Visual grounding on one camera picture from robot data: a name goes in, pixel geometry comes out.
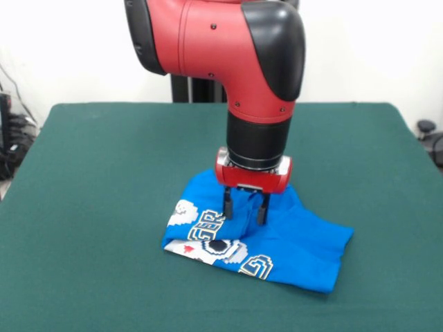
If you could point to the blue printed t-shirt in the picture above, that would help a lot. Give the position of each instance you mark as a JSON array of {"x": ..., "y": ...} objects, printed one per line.
[{"x": 294, "y": 242}]

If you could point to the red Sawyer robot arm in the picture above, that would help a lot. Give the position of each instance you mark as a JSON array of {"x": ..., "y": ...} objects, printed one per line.
[{"x": 207, "y": 38}]

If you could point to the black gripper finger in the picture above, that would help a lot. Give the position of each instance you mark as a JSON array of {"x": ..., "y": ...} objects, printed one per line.
[
  {"x": 227, "y": 207},
  {"x": 262, "y": 214}
]

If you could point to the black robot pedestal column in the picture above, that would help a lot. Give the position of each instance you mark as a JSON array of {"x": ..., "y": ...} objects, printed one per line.
[{"x": 200, "y": 90}]

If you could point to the gray office chair base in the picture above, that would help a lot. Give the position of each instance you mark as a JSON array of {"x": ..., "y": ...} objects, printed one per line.
[{"x": 427, "y": 126}]

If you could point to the dark green table cloth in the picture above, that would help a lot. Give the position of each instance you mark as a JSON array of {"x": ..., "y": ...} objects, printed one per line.
[{"x": 86, "y": 173}]

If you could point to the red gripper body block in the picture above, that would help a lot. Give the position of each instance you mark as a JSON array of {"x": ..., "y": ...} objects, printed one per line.
[{"x": 254, "y": 180}]

